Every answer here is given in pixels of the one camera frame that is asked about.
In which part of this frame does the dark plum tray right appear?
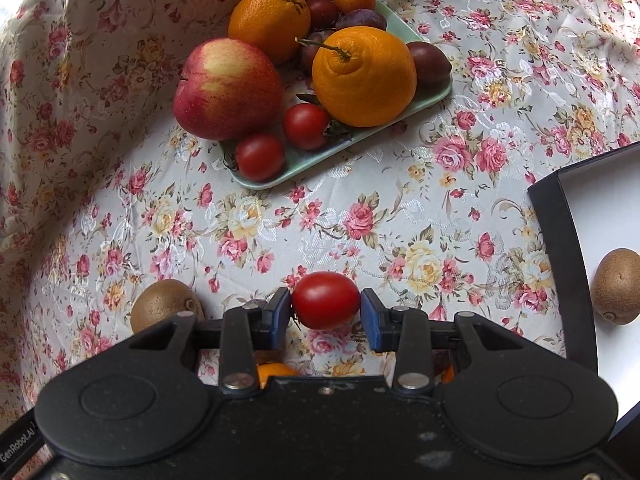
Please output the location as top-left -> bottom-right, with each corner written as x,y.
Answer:
407,41 -> 451,86

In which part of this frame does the red apple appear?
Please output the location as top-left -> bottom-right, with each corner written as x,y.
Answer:
172,38 -> 283,141

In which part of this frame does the cherry tomato tray front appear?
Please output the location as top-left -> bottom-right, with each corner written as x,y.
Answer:
234,132 -> 285,182

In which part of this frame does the dark plum tray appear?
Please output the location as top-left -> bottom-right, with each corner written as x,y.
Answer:
335,9 -> 387,30
407,41 -> 451,86

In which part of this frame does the cherry tomato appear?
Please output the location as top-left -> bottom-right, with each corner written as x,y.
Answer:
292,271 -> 360,330

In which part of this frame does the small mandarin orange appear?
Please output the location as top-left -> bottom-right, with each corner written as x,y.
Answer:
257,362 -> 298,389

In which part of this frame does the cherry tomato tray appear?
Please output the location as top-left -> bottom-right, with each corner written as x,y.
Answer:
234,132 -> 285,182
282,103 -> 331,151

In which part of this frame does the brown kiwi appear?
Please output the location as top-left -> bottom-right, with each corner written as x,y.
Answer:
591,248 -> 639,325
130,280 -> 204,334

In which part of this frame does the white box with dark rim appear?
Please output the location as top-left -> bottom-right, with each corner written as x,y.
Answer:
527,142 -> 639,434

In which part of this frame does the large orange with stem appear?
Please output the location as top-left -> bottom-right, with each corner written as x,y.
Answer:
311,26 -> 416,128

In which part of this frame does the cherry tomato tray middle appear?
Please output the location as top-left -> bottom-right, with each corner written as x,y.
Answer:
282,103 -> 331,151

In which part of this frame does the dark plum tray middle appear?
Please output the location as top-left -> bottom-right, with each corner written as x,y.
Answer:
335,9 -> 387,30

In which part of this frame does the dark red fruit tray rear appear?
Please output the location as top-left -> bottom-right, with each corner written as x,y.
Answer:
306,0 -> 340,30

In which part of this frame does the rear orange on tray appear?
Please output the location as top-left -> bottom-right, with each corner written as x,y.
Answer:
227,0 -> 311,65

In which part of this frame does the floral tablecloth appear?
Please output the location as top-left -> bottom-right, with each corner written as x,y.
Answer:
1,0 -> 639,424

